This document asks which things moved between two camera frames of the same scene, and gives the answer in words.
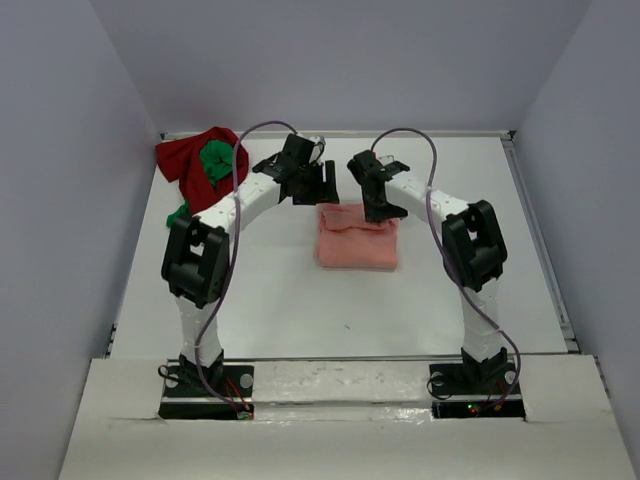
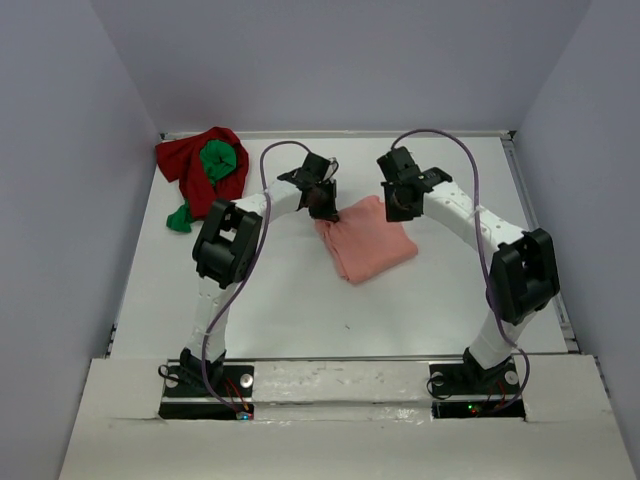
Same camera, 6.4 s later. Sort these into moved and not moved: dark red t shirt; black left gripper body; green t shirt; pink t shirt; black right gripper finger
Moved: pink t shirt; black left gripper body; black right gripper finger
Not moved: green t shirt; dark red t shirt
